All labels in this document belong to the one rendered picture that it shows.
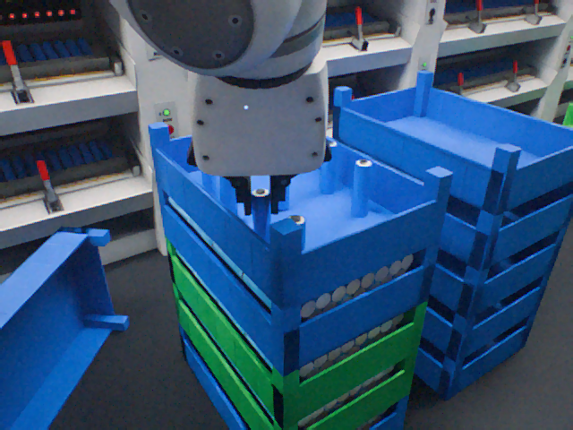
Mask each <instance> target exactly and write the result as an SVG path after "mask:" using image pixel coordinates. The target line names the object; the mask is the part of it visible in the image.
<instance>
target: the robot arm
mask: <svg viewBox="0 0 573 430"><path fill-rule="evenodd" d="M108 1H109V2H110V4H111V5H113V6H114V8H115V9H116V10H117V11H118V12H119V13H120V14H121V16H122V17H123V18H124V19H125V20H126V21H127V22H128V23H129V25H130V26H131V27H132V28H133V29H134V30H135V31H136V32H137V33H138V34H139V35H140V36H141V37H142V38H143V39H144V40H145V41H146V42H147V43H148V44H149V45H150V46H152V47H153V48H154V49H155V50H157V51H158V52H159V53H160V54H161V55H162V56H163V57H165V58H166V59H168V60H169V61H171V62H173V63H174V64H176V65H178V66H180V67H182V68H184V69H185V70H188V100H189V111H190V121H191V128H192V141H191V143H190V146H189V148H188V151H187V160H186V162H187V164H188V165H190V166H194V167H197V168H199V170H200V171H201V172H203V173H205V174H208V175H212V176H222V177H224V178H225V179H227V180H228V181H230V183H231V186H232V187H233V188H235V197H236V203H243V204H244V216H250V215H252V188H251V176H269V191H270V208H271V214H273V215H278V204H279V202H285V201H286V195H287V187H288V186H290V184H291V179H292V178H294V177H295V176H297V175H299V174H304V173H309V172H312V171H314V170H316V169H318V168H319V167H320V166H321V165H322V163H325V162H328V161H331V160H332V153H331V148H330V145H329V141H328V139H327V137H326V136H327V122H328V103H329V85H328V70H327V63H326V57H325V54H324V52H323V49H322V46H321V44H322V39H323V31H324V22H325V13H326V4H327V0H108Z"/></svg>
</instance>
